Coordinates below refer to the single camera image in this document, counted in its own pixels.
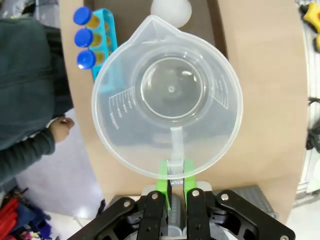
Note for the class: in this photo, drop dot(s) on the yellow tube with blue cap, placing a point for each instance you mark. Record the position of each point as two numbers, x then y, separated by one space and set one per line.
83 37
86 60
82 15

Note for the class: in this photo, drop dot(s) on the person in dark fleece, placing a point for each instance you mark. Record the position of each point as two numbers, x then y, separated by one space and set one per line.
25 75

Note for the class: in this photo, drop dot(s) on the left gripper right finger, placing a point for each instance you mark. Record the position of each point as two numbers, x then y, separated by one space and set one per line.
190 180

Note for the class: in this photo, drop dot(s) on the red hooded coat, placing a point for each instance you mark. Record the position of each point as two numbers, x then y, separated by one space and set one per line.
8 212

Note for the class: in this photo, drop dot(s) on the white plastic bottle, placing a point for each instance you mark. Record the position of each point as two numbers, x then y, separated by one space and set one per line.
172 12

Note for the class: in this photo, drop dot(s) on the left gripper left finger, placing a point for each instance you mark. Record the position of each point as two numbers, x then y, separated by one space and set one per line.
163 185

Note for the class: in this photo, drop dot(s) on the clear plastic measuring cup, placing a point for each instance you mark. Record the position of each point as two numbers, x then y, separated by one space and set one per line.
125 140

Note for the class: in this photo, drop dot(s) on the person's right forearm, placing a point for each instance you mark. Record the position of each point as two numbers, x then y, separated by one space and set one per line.
25 155

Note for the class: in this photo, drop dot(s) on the yellow plastic object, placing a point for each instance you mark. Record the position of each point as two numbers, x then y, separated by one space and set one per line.
312 16

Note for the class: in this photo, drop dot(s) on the blue test tube rack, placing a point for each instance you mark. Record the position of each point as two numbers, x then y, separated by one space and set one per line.
112 30

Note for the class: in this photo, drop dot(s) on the black plastic serving tray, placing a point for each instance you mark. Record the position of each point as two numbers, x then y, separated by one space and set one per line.
130 15

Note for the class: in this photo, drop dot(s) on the person's right hand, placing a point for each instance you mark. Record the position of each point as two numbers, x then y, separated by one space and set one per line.
62 128

